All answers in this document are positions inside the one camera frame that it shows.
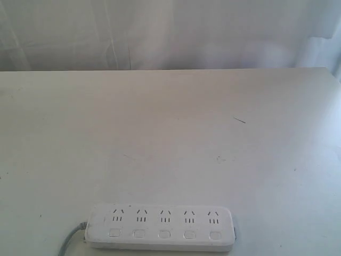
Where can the white five-outlet power strip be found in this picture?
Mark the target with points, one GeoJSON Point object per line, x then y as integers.
{"type": "Point", "coordinates": [160, 228]}

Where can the white sheer curtain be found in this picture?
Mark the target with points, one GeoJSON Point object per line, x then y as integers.
{"type": "Point", "coordinates": [133, 35]}

